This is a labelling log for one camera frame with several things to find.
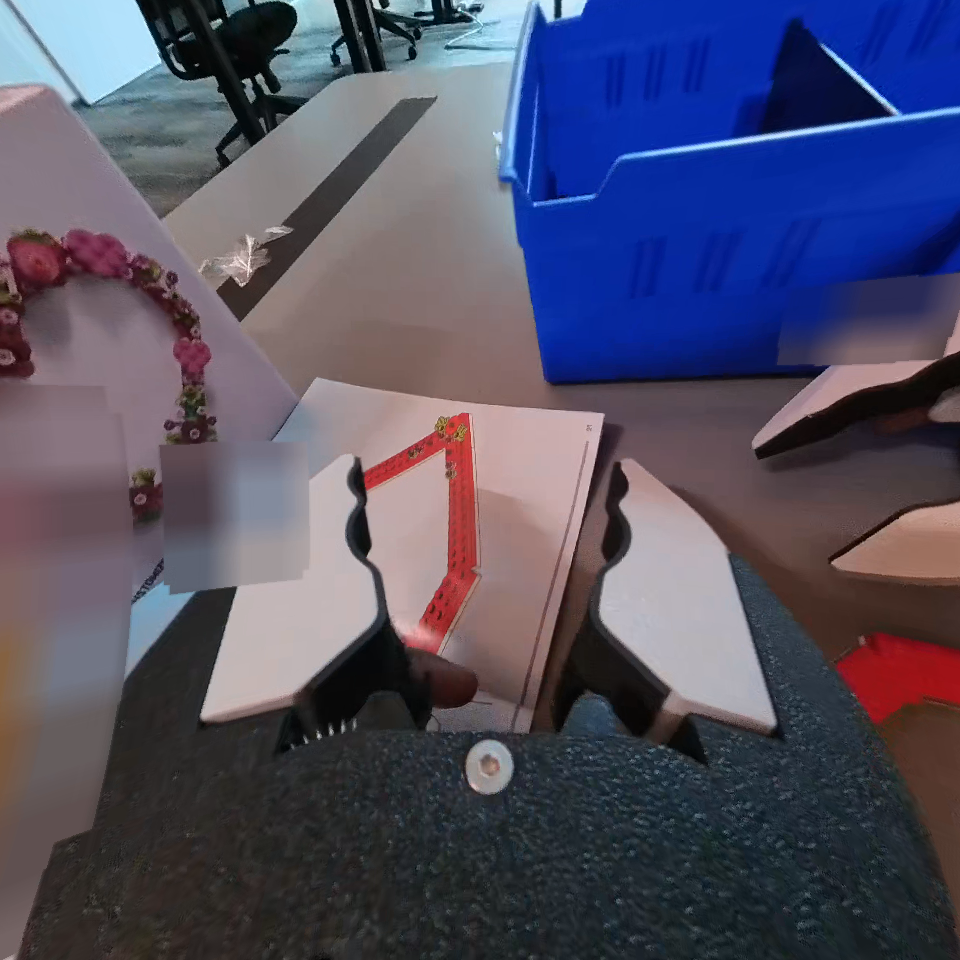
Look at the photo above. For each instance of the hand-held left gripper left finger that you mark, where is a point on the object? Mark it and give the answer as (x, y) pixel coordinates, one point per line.
(300, 637)

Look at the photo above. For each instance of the white and yellow set box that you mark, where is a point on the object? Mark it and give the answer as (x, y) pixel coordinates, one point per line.
(112, 187)

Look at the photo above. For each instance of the blue plastic bin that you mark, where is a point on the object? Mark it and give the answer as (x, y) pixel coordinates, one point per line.
(675, 262)

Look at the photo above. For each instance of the black office chair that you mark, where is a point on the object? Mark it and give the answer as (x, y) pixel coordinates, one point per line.
(225, 52)

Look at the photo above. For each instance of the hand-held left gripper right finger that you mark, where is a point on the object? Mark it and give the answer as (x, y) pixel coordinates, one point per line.
(675, 585)

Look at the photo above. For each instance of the white instruction booklet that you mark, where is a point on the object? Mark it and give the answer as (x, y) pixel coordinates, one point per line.
(525, 465)

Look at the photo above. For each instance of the person's left hand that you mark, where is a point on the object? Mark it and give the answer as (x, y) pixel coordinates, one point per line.
(450, 679)

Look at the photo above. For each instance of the grey desk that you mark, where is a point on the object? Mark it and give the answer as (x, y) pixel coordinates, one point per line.
(420, 300)

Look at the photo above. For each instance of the clear plastic wrapper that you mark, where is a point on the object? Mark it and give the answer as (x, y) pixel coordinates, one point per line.
(240, 259)

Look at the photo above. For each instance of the red brick heart frame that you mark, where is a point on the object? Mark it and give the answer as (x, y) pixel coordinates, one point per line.
(900, 671)

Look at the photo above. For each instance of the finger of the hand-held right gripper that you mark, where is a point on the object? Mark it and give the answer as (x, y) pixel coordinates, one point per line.
(915, 547)
(832, 397)

